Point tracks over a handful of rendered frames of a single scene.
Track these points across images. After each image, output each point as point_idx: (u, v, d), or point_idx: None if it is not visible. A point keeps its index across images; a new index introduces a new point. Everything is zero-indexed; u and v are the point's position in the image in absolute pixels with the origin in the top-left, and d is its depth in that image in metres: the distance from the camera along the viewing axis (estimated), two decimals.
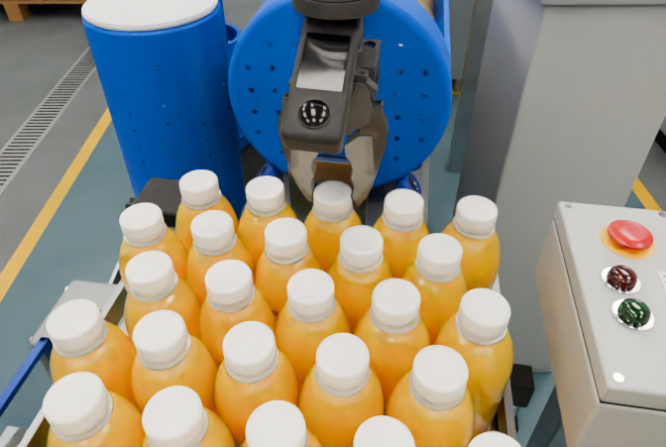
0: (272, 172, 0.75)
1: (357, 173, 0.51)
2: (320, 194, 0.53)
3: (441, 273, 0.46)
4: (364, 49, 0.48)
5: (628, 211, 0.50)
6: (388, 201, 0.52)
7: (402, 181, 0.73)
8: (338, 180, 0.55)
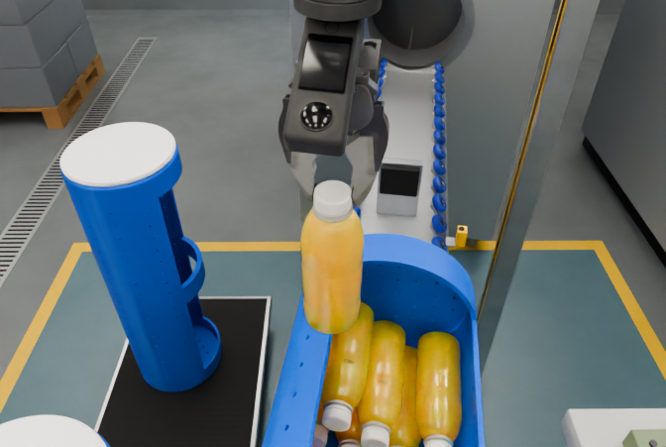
0: None
1: (357, 173, 0.51)
2: (320, 194, 0.53)
3: None
4: (365, 49, 0.48)
5: None
6: None
7: None
8: (338, 180, 0.55)
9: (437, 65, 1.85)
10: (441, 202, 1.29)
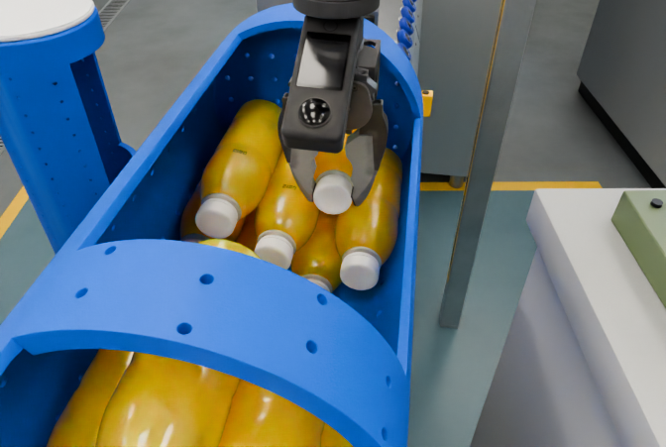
0: None
1: (357, 173, 0.51)
2: (321, 204, 0.54)
3: None
4: (364, 49, 0.48)
5: None
6: None
7: None
8: (334, 183, 0.52)
9: None
10: None
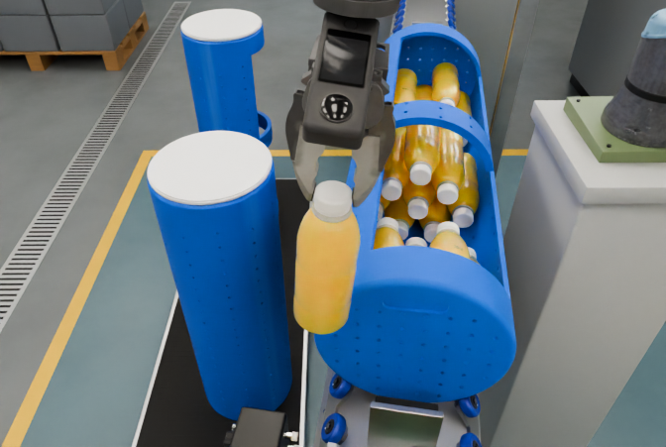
0: (347, 387, 0.84)
1: (361, 173, 0.51)
2: None
3: (332, 213, 0.53)
4: (375, 51, 0.49)
5: None
6: None
7: (465, 400, 0.81)
8: (448, 102, 1.24)
9: None
10: None
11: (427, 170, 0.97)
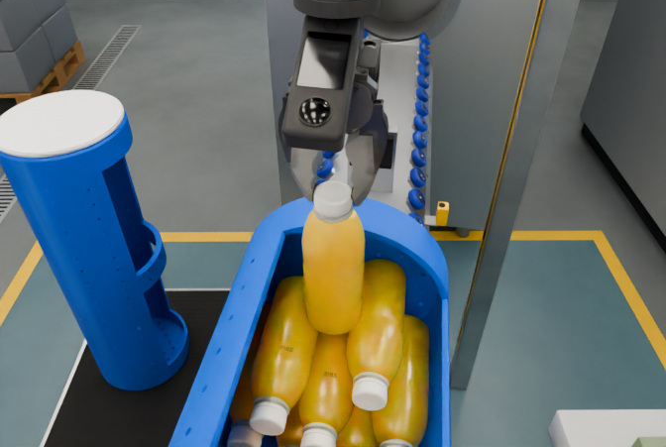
0: None
1: (357, 173, 0.51)
2: (359, 403, 0.60)
3: (332, 213, 0.53)
4: (364, 49, 0.48)
5: None
6: None
7: None
8: (371, 391, 0.58)
9: (422, 37, 1.70)
10: (420, 176, 1.14)
11: None
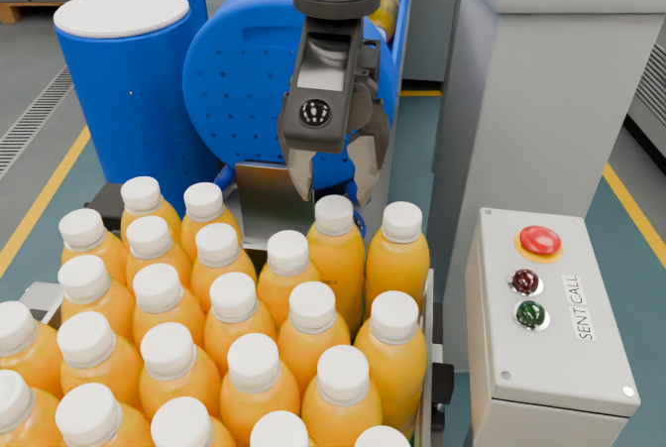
0: (228, 175, 0.78)
1: (360, 173, 0.51)
2: None
3: None
4: (364, 49, 0.48)
5: (545, 217, 0.52)
6: (319, 207, 0.54)
7: (351, 184, 0.76)
8: None
9: None
10: None
11: None
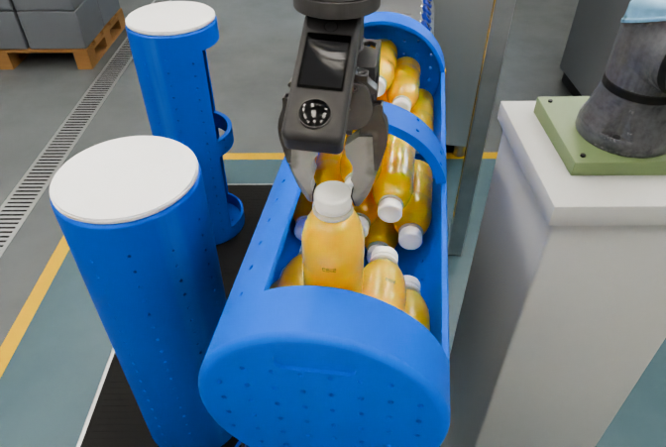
0: None
1: (357, 173, 0.51)
2: None
3: (377, 94, 1.09)
4: (364, 49, 0.48)
5: None
6: (317, 192, 0.53)
7: None
8: (402, 101, 1.08)
9: None
10: None
11: None
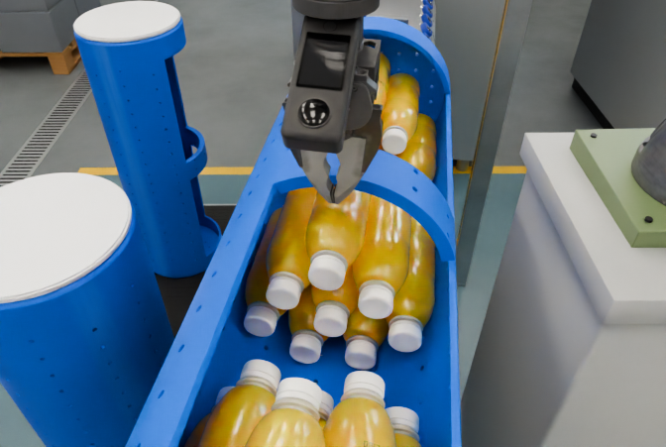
0: None
1: (343, 172, 0.51)
2: (387, 148, 0.85)
3: None
4: (364, 49, 0.48)
5: None
6: (283, 383, 0.46)
7: None
8: (395, 134, 0.83)
9: None
10: None
11: (335, 270, 0.56)
